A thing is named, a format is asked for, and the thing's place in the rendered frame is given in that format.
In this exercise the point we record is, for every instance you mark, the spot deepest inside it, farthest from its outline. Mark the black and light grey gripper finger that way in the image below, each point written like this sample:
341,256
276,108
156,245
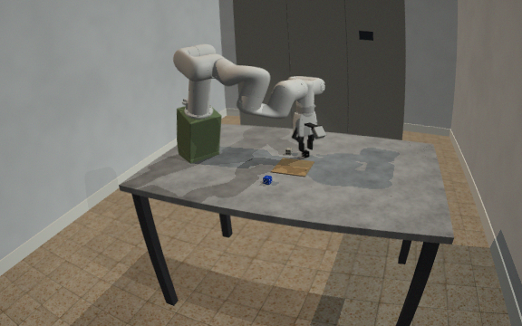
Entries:
300,141
310,142

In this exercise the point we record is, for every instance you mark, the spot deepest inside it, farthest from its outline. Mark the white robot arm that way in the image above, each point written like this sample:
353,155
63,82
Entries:
201,69

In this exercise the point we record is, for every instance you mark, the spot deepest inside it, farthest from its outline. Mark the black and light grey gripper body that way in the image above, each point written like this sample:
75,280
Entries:
299,122

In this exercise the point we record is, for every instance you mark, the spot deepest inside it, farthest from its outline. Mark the tan mat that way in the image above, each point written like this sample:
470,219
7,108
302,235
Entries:
295,167

